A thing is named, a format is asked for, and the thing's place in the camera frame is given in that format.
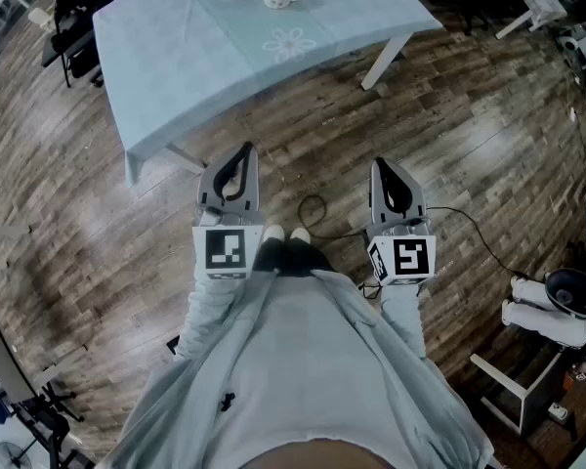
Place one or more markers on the person's right shoe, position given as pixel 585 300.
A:
pixel 300 235

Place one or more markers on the person's shoe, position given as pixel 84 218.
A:
pixel 274 233
pixel 300 235

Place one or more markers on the white desk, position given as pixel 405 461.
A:
pixel 542 3

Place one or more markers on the white table frame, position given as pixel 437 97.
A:
pixel 493 374

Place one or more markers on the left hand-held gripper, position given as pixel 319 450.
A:
pixel 224 254

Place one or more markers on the person's left shoe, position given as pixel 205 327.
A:
pixel 274 233

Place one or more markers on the pale floral tablecloth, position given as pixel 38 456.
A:
pixel 200 66

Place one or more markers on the person's white shirt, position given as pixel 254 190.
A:
pixel 298 359

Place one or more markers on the white power strip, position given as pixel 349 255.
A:
pixel 559 412

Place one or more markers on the person's black trousers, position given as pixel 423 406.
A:
pixel 293 259

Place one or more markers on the person's left forearm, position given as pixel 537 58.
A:
pixel 207 311

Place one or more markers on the person's right forearm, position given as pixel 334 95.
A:
pixel 403 315

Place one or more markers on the person's grey jacket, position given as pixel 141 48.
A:
pixel 371 340

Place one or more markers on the white table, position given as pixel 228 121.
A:
pixel 383 64

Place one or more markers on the black office chair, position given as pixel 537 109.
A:
pixel 73 32

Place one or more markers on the small black clip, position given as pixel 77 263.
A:
pixel 228 401

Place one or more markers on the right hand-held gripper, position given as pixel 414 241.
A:
pixel 410 257

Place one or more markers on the black stand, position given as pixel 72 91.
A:
pixel 51 425

